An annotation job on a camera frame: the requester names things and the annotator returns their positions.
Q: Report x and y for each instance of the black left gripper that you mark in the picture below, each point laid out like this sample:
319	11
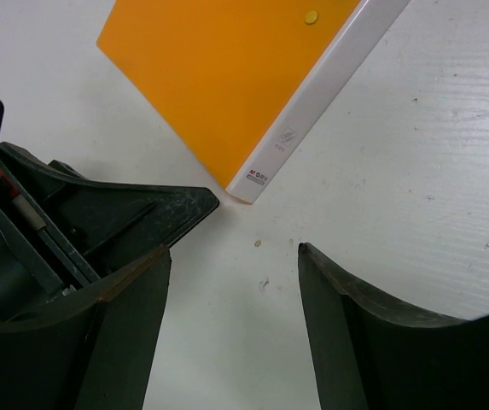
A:
60	231

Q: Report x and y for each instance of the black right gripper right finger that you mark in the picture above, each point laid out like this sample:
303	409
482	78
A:
371	350

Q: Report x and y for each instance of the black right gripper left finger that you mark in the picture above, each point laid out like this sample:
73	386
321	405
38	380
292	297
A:
91	349

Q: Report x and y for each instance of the orange book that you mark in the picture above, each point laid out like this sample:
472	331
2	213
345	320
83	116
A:
242	82

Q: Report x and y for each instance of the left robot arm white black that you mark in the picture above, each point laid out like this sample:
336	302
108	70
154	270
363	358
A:
61	232

